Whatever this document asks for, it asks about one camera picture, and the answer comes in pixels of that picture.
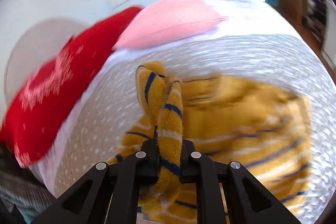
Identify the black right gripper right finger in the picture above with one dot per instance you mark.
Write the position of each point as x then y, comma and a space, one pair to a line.
229, 193

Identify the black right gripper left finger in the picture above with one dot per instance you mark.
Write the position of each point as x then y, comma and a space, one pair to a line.
107, 193

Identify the yellow striped knit sweater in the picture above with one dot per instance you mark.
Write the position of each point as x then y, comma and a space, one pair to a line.
264, 128

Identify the cluttered clothes rack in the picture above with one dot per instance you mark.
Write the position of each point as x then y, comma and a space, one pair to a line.
316, 13

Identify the checkered fabric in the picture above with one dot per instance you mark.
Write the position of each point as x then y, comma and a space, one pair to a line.
29, 197

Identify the beige quilted bedspread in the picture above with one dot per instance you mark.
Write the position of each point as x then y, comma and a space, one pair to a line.
282, 61

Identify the red embroidered pillow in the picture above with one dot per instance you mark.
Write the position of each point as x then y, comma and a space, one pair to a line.
47, 97

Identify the white bed headboard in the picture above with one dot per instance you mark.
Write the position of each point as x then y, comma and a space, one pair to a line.
38, 44

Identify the white bed sheet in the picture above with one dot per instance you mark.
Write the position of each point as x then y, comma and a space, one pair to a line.
243, 17

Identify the pink pillow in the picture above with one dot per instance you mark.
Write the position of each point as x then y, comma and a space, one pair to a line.
166, 21

